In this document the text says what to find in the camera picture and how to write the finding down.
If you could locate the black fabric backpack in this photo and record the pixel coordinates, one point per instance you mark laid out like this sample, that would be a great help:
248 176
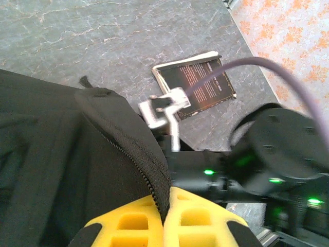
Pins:
64 154

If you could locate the black paperback book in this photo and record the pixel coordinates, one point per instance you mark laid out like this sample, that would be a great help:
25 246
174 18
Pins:
216 90

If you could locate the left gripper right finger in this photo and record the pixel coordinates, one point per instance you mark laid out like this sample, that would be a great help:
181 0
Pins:
200 226

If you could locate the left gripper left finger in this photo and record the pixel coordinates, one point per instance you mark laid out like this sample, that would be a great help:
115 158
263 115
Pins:
133 226

